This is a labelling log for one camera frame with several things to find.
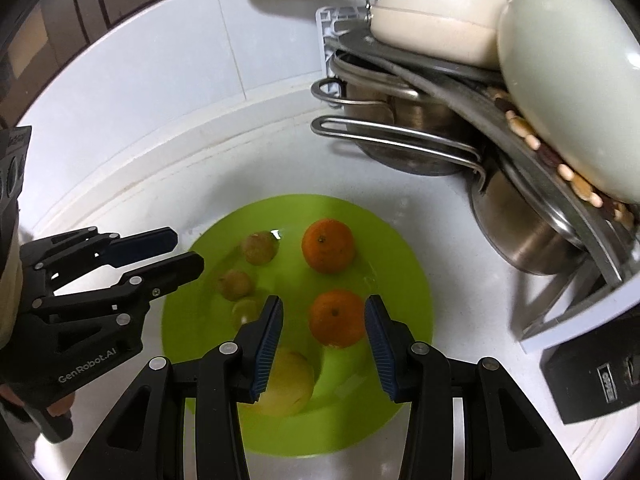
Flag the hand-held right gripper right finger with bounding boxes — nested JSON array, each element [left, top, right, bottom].
[[364, 294, 583, 480]]

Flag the brown kiwi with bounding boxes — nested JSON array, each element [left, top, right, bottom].
[[216, 269, 254, 302], [241, 231, 277, 266]]

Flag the orange mandarin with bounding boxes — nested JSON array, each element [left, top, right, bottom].
[[308, 289, 367, 349], [301, 218, 356, 275]]

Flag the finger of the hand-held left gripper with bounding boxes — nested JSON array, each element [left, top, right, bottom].
[[22, 226, 179, 281], [30, 252, 206, 322]]

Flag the steel saucepan with long handle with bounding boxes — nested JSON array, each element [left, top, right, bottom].
[[310, 116, 593, 277]]

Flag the brown wooden cabinet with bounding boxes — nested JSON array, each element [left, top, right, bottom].
[[0, 0, 151, 128]]

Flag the white ceramic teapot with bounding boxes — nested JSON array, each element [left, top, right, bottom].
[[497, 0, 640, 206]]

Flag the person's left forearm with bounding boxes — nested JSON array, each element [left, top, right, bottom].
[[0, 255, 25, 353]]

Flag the wooden bead trivet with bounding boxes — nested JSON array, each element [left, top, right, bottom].
[[487, 87, 636, 231]]

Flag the small green citrus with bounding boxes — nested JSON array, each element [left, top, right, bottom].
[[231, 298, 262, 332]]

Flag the large steel pot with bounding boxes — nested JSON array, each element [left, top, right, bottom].
[[311, 77, 476, 177]]

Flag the green plate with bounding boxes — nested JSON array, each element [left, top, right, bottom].
[[161, 195, 434, 457]]

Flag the grey kitchen shelf rack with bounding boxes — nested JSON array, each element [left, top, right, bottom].
[[316, 5, 640, 356]]

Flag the person's left hand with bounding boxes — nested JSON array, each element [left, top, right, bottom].
[[0, 382, 77, 418]]

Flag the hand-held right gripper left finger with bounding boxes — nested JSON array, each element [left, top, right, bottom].
[[65, 295, 285, 480]]

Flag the black knife block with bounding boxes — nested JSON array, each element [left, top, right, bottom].
[[541, 327, 640, 426]]

